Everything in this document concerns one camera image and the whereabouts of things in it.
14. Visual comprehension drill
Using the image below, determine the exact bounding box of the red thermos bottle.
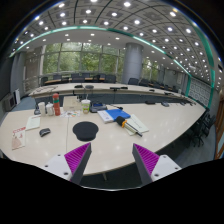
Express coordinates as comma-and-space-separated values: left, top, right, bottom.
52, 93, 61, 116

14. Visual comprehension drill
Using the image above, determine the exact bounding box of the white paper sheet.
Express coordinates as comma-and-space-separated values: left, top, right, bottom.
26, 115, 40, 130

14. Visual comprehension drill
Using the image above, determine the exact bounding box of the black office chair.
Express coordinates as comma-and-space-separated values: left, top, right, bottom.
190, 113, 216, 146

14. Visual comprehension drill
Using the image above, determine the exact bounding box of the plastic cup with green drink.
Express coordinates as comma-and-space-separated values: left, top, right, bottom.
81, 99, 91, 114

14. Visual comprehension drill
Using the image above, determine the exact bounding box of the beige cardboard box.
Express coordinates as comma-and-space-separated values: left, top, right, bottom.
63, 96, 81, 111

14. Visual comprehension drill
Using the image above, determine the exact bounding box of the blue folder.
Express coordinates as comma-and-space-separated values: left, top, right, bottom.
107, 109, 130, 120

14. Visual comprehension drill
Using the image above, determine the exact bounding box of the black and yellow microphone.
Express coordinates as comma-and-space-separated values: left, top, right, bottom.
116, 116, 142, 137

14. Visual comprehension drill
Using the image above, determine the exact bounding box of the black round mouse pad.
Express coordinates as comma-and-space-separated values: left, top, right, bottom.
72, 121, 99, 141

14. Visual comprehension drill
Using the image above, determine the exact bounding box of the grey round pillar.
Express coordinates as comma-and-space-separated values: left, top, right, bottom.
122, 42, 144, 84

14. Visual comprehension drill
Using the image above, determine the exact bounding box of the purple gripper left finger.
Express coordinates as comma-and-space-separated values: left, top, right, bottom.
44, 142, 93, 186

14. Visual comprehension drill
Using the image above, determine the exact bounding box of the black computer mouse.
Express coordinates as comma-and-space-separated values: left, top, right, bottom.
39, 128, 51, 137

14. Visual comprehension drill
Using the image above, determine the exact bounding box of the white book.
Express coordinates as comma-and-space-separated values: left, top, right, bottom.
98, 110, 114, 123

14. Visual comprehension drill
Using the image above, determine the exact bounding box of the white jar with lid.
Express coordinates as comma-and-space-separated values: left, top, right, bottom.
46, 102, 54, 116

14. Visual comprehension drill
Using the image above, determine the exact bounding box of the white cup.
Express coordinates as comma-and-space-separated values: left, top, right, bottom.
38, 102, 46, 116

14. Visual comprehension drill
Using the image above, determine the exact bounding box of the pale green paper sheet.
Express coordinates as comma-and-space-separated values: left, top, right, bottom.
126, 114, 149, 136

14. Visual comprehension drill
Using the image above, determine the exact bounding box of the grey desk telephone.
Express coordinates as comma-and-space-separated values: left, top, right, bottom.
90, 103, 107, 113

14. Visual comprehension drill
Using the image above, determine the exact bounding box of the colourful leaflet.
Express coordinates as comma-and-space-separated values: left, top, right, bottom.
60, 111, 80, 118

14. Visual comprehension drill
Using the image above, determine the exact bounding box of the red and white booklet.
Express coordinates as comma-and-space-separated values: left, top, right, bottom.
12, 127, 26, 150

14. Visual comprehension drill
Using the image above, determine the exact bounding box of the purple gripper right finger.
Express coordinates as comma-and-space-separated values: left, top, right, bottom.
131, 143, 183, 186

